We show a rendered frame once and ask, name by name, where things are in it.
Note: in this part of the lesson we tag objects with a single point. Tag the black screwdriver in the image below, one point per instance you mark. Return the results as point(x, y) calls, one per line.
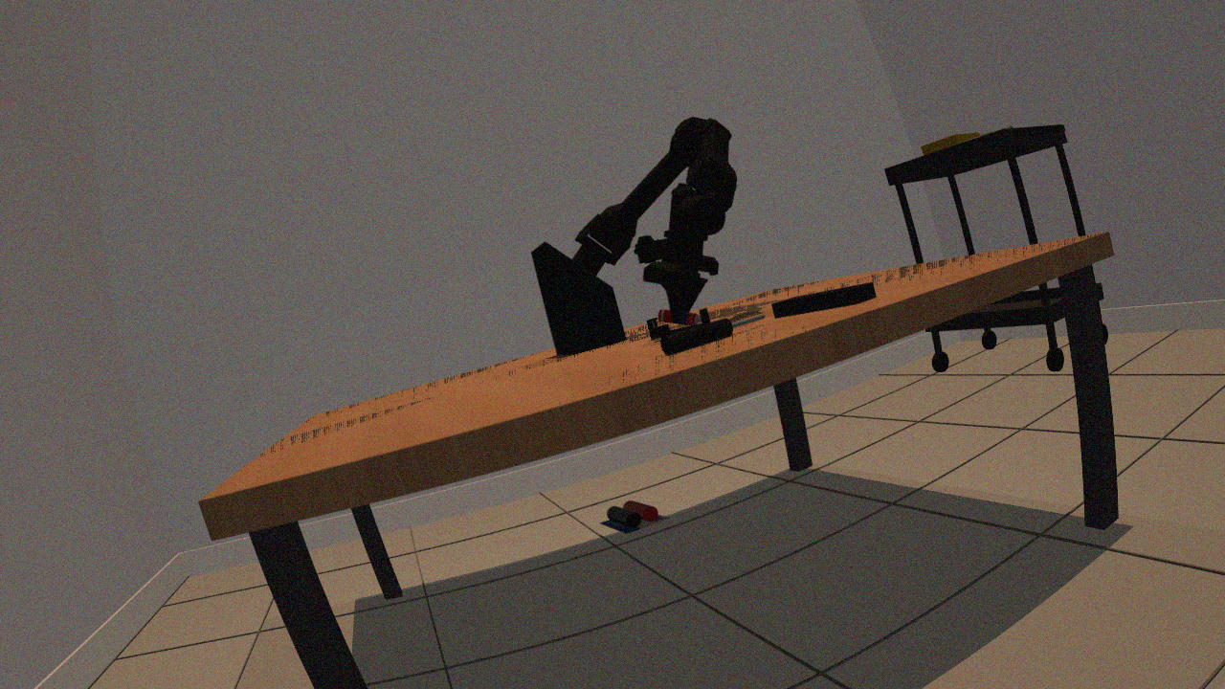
point(701, 335)

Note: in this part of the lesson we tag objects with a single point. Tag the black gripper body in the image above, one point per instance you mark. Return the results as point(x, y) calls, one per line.
point(685, 259)

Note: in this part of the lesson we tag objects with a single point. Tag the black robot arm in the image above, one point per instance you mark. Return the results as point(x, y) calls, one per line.
point(701, 145)

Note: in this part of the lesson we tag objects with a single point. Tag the red cylindrical battery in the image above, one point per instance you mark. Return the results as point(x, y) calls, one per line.
point(687, 318)

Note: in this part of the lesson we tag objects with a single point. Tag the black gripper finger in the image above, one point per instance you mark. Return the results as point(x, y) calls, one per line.
point(700, 282)
point(679, 297)

